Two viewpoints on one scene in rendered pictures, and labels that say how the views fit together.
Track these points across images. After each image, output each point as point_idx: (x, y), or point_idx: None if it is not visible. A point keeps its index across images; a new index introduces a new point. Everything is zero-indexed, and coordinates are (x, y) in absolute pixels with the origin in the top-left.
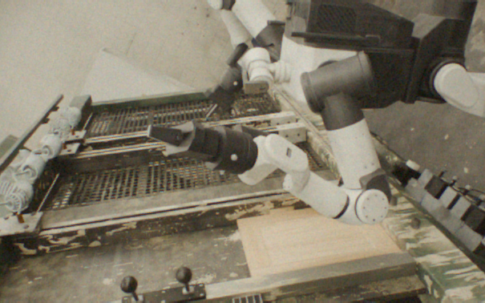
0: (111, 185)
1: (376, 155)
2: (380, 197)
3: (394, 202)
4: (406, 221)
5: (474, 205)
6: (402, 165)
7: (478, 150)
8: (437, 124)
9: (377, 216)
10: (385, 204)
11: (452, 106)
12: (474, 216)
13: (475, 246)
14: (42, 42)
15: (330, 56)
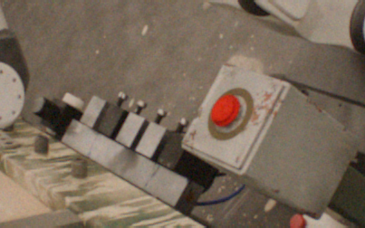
0: None
1: (0, 7)
2: (9, 76)
3: (43, 146)
4: (65, 171)
5: (170, 132)
6: (56, 102)
7: (179, 116)
8: (116, 85)
9: (6, 112)
10: (19, 90)
11: (137, 53)
12: (173, 146)
13: (177, 195)
14: None
15: None
